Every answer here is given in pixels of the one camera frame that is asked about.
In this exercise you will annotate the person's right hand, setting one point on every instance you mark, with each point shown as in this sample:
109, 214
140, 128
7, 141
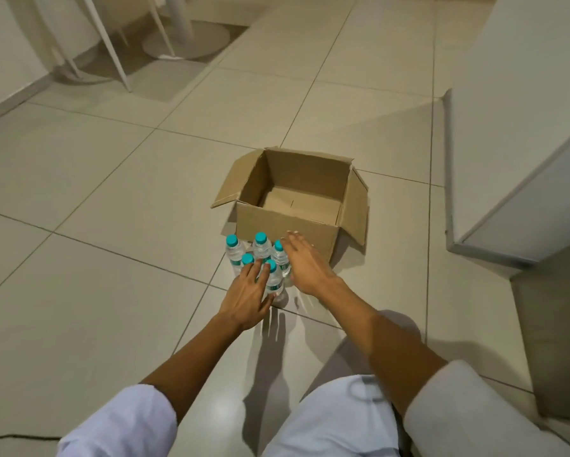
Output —
311, 268

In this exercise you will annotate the person's left hand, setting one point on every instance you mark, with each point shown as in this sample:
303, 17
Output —
246, 299

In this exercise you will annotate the printed cardboard box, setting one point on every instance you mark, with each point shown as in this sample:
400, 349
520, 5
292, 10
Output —
285, 223

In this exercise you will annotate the person's right forearm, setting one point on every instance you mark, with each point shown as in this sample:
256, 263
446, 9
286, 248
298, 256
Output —
389, 347

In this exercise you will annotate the person's left forearm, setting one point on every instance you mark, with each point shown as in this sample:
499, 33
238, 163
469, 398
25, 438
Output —
194, 361

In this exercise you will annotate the person's white shirt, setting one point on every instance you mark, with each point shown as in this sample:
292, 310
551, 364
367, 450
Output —
342, 418

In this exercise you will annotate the steel bin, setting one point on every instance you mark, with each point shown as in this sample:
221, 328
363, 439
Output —
556, 337

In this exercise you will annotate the white chair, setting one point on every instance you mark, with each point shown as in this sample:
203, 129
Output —
107, 47

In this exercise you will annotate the white round pedestal base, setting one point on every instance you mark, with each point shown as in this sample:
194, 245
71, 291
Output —
194, 40

